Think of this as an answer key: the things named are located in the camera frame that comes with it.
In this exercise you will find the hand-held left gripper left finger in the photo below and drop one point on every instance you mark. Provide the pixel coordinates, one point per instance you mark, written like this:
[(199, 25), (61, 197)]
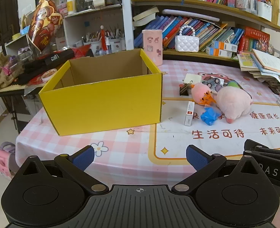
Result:
[(84, 159)]

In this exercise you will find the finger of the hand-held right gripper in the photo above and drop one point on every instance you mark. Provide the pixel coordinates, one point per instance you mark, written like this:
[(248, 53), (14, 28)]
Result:
[(251, 144), (268, 154)]

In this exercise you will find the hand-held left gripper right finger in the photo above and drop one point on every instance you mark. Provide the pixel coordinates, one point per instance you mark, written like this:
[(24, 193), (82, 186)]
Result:
[(197, 158)]

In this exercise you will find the large pink plush toy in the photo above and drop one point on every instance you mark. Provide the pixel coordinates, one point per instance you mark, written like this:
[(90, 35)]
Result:
[(235, 102)]

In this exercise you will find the yellow cardboard box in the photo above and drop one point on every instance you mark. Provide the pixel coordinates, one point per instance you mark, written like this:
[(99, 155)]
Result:
[(102, 106)]

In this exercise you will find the small white red carton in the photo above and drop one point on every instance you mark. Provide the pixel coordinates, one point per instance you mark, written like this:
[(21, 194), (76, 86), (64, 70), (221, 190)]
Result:
[(189, 116)]

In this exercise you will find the blue crumpled toy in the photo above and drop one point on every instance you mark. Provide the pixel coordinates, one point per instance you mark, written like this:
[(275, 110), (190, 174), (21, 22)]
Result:
[(210, 116)]

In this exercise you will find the pink printed tablecloth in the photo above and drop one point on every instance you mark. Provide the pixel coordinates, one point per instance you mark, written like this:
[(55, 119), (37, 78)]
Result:
[(130, 149)]

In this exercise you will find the orange plastic toy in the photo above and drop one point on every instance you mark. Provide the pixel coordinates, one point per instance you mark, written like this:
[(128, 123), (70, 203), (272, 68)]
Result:
[(207, 99)]

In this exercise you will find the mint green small toy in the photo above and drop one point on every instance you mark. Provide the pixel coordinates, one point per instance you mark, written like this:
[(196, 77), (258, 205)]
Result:
[(232, 85)]

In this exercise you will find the small pink plush toy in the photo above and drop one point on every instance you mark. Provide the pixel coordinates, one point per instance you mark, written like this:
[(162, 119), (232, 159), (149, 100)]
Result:
[(198, 92)]

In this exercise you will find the black binder clip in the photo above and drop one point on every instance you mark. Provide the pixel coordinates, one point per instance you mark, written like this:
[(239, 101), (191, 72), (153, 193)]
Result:
[(185, 90)]

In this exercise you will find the cream flash card stack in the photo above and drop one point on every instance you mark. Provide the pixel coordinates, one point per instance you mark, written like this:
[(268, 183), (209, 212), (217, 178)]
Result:
[(192, 78)]

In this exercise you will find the pink child's shoe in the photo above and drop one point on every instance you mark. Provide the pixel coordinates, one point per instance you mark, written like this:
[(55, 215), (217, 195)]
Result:
[(2, 161)]

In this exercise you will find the pile of open books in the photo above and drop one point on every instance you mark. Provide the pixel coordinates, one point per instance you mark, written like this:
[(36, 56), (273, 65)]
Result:
[(266, 64)]

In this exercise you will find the black side table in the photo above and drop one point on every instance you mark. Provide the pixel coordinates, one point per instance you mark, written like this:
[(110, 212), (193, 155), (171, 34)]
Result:
[(11, 104)]

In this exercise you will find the red printed packet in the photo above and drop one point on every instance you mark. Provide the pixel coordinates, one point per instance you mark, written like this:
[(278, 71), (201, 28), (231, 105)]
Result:
[(47, 74)]

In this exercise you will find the orange blue white carton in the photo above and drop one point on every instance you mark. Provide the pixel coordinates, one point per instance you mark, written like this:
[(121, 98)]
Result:
[(218, 52), (224, 45)]

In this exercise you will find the row of red books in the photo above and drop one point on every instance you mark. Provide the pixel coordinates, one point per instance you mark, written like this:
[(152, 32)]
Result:
[(254, 40)]

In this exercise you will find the black long case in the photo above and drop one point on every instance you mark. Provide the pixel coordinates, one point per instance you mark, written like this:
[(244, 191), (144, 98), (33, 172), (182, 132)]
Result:
[(52, 59)]

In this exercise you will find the red white doll figurine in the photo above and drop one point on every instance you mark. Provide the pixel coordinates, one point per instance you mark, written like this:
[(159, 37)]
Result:
[(103, 40)]

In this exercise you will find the pink sticker pen holder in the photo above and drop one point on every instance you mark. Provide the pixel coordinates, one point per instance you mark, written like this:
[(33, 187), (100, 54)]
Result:
[(152, 45)]

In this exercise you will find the cups of brushes and pens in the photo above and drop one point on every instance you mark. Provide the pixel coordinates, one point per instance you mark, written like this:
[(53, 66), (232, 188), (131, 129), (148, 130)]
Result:
[(116, 41)]

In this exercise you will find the row of colourful books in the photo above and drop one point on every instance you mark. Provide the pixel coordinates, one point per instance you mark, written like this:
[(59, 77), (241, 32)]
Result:
[(178, 28)]

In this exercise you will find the white storage shelf unit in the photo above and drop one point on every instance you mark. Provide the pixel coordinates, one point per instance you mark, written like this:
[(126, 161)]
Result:
[(73, 28)]

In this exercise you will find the red figure snack bag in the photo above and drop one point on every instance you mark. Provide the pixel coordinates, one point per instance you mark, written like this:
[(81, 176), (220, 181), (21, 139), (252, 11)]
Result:
[(45, 26)]

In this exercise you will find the pale long flat board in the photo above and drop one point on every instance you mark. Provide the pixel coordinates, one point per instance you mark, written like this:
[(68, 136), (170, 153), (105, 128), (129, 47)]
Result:
[(190, 14)]

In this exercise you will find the wooden curved bookshelf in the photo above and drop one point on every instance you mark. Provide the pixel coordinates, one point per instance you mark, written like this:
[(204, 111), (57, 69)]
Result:
[(128, 16)]

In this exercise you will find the white bottle yellow label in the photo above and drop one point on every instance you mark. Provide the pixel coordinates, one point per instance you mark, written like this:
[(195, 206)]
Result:
[(71, 4)]

